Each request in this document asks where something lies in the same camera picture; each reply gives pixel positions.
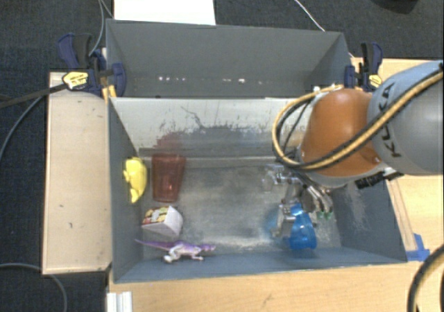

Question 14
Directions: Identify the grey metal bin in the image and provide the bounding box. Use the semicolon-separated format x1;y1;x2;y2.
105;19;409;285

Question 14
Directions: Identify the yellow toy duck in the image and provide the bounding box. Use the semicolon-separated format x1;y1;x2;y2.
122;157;148;205

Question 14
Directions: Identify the blue plastic cup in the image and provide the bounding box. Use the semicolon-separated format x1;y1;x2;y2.
264;202;318;251

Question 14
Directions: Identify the red plastic cup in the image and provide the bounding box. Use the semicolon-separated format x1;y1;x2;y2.
151;153;187;204

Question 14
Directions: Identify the purple toy dinosaur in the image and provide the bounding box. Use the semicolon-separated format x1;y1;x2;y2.
134;238;217;265

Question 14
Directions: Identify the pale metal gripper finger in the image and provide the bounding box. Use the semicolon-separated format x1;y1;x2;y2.
271;205;296;239

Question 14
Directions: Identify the white printed box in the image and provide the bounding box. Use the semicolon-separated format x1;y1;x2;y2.
141;205;185;239

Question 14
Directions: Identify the black cylinder on white bracket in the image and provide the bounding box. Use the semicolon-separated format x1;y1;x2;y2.
354;167;405;191

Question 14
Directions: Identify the pale wood board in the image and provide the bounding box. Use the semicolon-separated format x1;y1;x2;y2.
41;71;114;275

